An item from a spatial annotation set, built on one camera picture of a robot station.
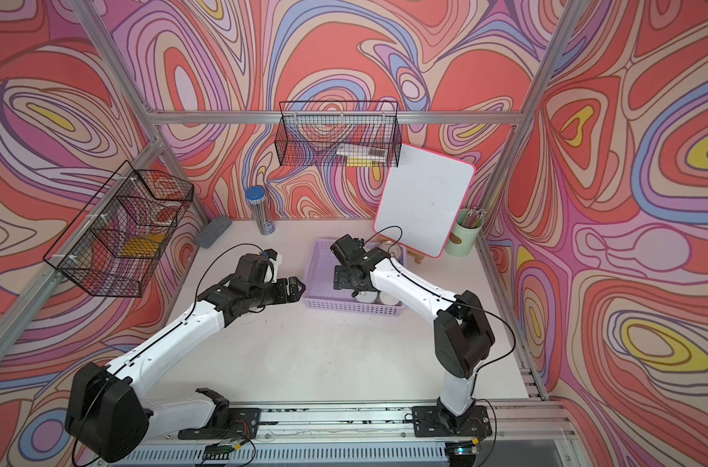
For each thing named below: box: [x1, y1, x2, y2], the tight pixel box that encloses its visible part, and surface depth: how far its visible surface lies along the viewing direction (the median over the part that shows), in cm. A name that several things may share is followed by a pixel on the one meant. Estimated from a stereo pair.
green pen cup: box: [445, 206, 487, 257], surface depth 102 cm
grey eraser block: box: [194, 215, 233, 249], surface depth 116 cm
